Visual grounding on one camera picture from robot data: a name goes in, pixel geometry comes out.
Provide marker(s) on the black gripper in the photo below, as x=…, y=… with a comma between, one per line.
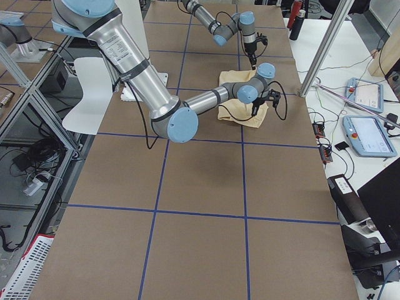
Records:
x=250, y=49
x=257, y=104

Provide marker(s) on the cream long-sleeve printed shirt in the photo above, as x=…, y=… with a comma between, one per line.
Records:
x=236, y=111

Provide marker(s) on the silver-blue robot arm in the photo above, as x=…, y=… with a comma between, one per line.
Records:
x=242, y=23
x=102, y=22

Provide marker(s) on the black water bottle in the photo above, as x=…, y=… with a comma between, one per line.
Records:
x=297, y=25

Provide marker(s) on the red water bottle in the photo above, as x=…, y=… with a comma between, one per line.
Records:
x=295, y=8

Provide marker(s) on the near blue teach pendant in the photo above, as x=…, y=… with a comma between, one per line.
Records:
x=367, y=137

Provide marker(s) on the blue teach pendant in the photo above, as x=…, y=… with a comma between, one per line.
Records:
x=365, y=93
x=367, y=137

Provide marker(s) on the far blue teach pendant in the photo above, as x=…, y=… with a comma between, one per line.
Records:
x=365, y=93

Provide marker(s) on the black box with label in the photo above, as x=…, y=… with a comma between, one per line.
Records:
x=346, y=199

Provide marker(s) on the black monitor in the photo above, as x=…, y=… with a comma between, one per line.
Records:
x=380, y=197

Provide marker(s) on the white plastic chair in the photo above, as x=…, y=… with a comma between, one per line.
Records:
x=97, y=91

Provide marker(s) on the white perforated basket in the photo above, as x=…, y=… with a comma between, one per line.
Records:
x=28, y=270

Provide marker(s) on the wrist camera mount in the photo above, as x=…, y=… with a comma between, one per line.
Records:
x=261, y=38
x=274, y=97

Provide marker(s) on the aluminium frame post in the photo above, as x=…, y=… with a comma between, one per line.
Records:
x=325, y=45

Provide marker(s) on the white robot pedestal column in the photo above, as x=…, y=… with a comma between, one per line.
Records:
x=132, y=20

